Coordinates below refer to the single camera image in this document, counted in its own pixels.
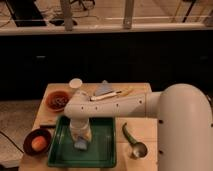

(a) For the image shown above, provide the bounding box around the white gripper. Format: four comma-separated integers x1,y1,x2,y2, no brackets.
69,119,90,140

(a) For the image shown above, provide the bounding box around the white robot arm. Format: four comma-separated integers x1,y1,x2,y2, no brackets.
64,84,213,171

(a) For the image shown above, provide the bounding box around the green plastic tray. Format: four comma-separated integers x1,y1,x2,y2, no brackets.
47,116,117,168

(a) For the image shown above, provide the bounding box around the brown bowl with contents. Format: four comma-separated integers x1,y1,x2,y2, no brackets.
45,91,70,112

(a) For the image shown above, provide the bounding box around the white paper cup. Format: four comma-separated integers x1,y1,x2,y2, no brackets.
69,78,83,90

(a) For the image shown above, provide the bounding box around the orange fruit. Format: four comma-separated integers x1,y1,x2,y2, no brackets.
31,136,47,151

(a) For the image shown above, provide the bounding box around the dark bowl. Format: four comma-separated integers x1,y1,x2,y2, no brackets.
23,129,52,156

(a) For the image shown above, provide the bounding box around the wooden table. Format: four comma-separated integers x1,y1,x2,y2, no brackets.
18,83,157,171

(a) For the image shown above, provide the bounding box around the white handled knife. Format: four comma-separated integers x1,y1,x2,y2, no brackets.
90,91,122,101

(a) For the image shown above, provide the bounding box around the yellow handled utensil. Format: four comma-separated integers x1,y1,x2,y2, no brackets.
118,87,133,97

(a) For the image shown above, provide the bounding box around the green handled metal scoop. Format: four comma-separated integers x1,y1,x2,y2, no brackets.
122,123,148,159

